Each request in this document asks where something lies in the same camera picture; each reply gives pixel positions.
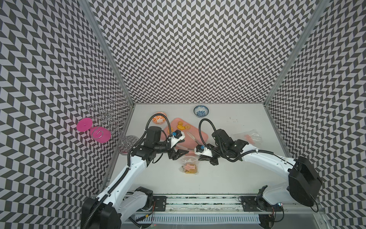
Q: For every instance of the pink round disc lower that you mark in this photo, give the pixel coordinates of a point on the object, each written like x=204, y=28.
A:
x=100, y=134

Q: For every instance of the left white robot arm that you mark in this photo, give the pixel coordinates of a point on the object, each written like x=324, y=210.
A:
x=110, y=209

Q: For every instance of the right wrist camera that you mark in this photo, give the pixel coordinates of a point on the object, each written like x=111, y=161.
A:
x=202, y=150

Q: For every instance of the blue patterned small bowl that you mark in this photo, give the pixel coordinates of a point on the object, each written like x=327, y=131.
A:
x=201, y=111

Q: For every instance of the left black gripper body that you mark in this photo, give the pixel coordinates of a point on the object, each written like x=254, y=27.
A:
x=163, y=147

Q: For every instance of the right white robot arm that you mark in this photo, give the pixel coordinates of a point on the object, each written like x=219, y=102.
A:
x=302, y=183

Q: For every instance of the metal tongs white tips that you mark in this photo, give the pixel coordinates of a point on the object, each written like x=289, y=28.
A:
x=191, y=140

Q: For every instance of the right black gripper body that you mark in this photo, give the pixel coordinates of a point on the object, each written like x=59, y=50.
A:
x=218, y=151

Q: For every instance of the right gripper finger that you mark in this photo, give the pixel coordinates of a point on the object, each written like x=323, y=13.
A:
x=204, y=158
x=214, y=161

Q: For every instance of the pink round disc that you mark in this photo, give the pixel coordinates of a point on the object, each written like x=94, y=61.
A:
x=84, y=124
x=100, y=134

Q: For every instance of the metal base rail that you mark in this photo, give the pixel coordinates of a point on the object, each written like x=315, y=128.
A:
x=215, y=209

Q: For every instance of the clear resealable bag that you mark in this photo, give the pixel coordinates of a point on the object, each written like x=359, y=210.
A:
x=252, y=137
x=189, y=162

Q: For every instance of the pink round disc upper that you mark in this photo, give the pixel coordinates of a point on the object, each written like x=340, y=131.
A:
x=84, y=124

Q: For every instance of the orange patterned small bowl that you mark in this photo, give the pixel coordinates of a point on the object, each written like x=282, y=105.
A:
x=159, y=118

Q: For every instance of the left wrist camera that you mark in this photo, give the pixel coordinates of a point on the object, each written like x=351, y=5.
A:
x=175, y=138

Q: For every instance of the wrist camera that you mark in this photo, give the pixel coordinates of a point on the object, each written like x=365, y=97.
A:
x=202, y=150
x=175, y=138

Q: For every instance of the wire spiral stand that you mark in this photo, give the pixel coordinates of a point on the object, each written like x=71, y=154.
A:
x=109, y=117

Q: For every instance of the pink plastic tray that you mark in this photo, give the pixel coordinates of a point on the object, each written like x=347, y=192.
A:
x=193, y=130

